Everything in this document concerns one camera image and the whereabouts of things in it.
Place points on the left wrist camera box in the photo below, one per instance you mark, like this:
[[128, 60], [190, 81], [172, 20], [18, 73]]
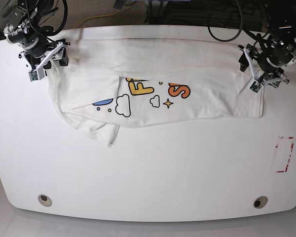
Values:
[[255, 86]]

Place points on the red tape rectangle marking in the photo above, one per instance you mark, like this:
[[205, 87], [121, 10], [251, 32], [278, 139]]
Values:
[[283, 153]]

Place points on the left table grommet hole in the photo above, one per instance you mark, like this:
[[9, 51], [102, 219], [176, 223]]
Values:
[[45, 200]]

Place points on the right table grommet hole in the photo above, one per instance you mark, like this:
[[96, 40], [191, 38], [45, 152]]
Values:
[[260, 202]]

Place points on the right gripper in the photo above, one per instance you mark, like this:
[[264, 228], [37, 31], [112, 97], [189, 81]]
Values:
[[38, 59]]

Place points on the table grommet hole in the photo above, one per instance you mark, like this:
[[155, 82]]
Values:
[[260, 202], [45, 200]]

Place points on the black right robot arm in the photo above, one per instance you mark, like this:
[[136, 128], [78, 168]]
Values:
[[28, 32]]

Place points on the white printed T-shirt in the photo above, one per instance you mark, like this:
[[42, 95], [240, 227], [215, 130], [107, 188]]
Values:
[[114, 83]]

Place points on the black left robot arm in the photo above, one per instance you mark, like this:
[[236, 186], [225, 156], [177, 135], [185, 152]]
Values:
[[279, 27]]

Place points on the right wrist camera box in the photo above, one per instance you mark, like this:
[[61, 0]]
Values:
[[37, 74]]

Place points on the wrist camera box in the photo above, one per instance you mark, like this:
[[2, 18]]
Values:
[[255, 86], [37, 74]]

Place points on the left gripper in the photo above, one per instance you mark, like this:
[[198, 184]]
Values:
[[266, 66]]

